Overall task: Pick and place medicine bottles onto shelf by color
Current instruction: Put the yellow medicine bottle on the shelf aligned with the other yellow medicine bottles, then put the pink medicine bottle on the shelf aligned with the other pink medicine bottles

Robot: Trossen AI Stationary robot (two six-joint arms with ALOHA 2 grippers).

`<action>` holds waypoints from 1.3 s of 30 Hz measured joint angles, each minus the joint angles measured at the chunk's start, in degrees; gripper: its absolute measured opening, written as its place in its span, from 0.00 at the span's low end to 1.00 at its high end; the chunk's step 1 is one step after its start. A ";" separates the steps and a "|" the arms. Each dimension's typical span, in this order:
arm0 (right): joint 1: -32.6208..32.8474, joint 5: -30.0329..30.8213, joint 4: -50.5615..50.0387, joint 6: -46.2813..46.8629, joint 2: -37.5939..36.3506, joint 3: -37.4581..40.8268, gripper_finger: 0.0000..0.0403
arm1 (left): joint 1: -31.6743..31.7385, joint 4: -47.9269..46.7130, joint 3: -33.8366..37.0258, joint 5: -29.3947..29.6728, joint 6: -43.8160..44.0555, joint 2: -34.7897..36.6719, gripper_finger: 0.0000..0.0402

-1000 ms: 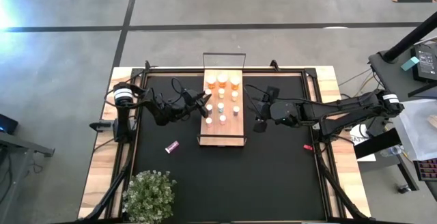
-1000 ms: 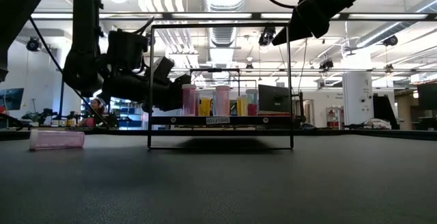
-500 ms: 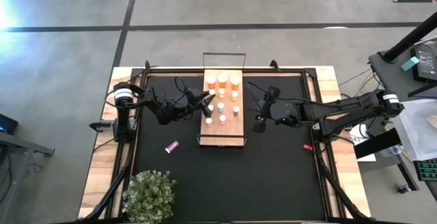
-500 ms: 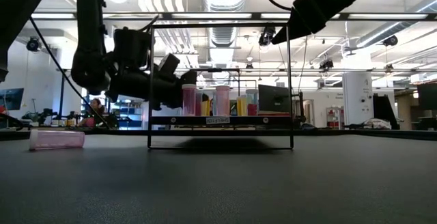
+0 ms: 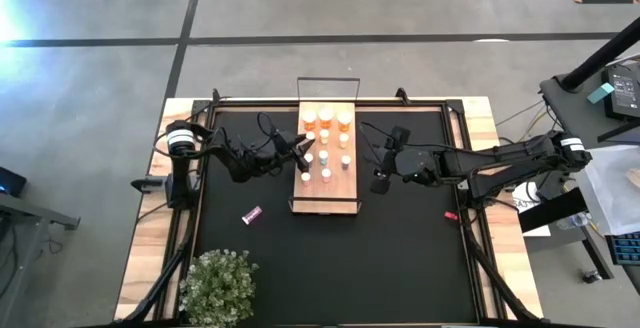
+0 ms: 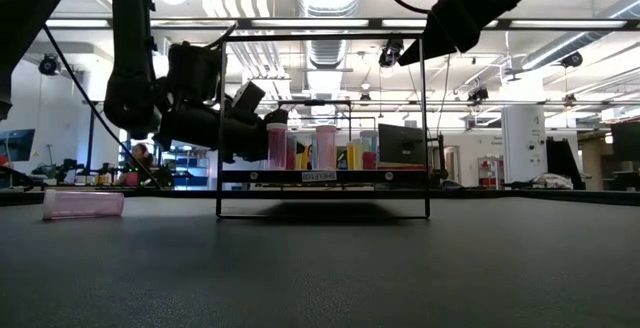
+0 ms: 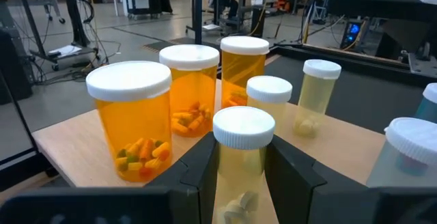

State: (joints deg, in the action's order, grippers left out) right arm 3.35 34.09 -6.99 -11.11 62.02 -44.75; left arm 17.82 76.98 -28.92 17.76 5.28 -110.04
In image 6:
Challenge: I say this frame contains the black table mat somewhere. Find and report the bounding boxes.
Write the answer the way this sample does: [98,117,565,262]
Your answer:
[0,196,640,328]

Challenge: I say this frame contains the black ceiling light rail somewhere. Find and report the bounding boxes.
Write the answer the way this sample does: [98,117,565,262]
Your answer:
[44,16,640,32]

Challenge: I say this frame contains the person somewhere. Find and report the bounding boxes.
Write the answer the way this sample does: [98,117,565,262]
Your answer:
[117,142,157,188]

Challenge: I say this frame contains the blue screen monitor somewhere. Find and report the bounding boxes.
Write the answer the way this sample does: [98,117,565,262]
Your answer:
[0,128,37,164]

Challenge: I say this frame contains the wooden shelf black metal frame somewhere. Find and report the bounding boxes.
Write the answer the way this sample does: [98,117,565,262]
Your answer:
[215,32,432,220]

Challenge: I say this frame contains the black angled stand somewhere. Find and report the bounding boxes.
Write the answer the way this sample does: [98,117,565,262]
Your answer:
[545,136,584,190]

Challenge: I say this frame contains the black aluminium table frame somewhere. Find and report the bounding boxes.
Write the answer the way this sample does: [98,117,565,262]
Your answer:
[0,187,640,207]

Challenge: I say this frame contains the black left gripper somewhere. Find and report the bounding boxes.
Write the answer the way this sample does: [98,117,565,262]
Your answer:
[154,100,290,165]

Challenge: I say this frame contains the white crumpled cloth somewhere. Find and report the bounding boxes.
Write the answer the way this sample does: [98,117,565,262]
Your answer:
[531,172,575,191]

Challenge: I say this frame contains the white rack red items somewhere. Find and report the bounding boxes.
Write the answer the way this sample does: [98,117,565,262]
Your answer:
[477,155,504,189]

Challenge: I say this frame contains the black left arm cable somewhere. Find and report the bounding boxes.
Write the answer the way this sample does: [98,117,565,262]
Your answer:
[42,23,162,190]

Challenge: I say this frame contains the pink pill bottle white cap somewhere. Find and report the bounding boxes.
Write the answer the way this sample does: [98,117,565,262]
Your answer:
[42,189,126,222]
[315,125,338,172]
[266,122,289,172]

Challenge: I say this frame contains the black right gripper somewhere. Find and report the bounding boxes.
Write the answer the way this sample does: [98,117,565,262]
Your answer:
[397,0,497,67]

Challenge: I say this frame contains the blue pill bottle red pills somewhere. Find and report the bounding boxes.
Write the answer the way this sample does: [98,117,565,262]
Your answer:
[360,130,380,172]

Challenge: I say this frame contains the black metal workstation frame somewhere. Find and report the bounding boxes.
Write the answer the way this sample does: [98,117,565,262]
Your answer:
[82,97,167,189]

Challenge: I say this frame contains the white column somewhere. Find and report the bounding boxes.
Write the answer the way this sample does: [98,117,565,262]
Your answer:
[501,104,547,185]

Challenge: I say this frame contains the black monitor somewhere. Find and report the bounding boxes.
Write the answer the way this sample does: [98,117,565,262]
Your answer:
[378,123,427,166]
[610,121,640,163]

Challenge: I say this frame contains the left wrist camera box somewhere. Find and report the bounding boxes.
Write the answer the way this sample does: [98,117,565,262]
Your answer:
[230,80,267,117]

